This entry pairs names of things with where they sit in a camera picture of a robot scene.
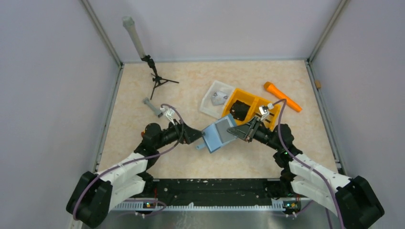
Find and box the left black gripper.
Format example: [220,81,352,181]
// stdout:
[154,118,205,149]

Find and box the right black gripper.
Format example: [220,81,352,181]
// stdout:
[228,116,281,151]

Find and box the blue card holder wallet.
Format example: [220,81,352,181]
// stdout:
[195,114,237,154]

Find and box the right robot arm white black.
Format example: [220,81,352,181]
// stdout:
[227,117,385,229]

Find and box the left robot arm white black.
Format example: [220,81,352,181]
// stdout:
[66,121,204,228]

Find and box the black block in bin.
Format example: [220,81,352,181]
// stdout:
[229,100,250,121]

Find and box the yellow two-compartment bin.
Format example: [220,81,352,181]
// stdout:
[222,88,272,125]

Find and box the white plastic tray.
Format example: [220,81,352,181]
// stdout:
[199,80,235,119]

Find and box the silver foil packet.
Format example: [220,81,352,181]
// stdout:
[211,91,229,106]

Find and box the grey dumbbell-shaped part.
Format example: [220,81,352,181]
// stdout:
[142,97,163,118]

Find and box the black mini tripod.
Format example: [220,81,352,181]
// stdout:
[141,55,180,100]

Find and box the grey tube on tripod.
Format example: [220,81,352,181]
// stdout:
[122,16,146,61]

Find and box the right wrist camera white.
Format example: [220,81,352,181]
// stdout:
[258,103,274,121]

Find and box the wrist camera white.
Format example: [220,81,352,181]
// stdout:
[258,103,274,121]
[160,106,176,124]

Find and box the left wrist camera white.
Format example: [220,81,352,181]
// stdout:
[160,106,176,124]

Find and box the orange plastic cone handle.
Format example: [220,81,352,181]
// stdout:
[263,82,302,112]

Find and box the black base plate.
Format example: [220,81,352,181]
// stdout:
[133,178,304,209]

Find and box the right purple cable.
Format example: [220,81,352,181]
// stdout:
[270,99,345,229]

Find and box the purple cable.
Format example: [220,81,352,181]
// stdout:
[270,99,345,229]
[73,104,185,221]

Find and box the small brown wall knob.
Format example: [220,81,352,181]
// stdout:
[314,80,321,90]

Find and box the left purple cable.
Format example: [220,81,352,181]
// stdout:
[73,104,185,221]

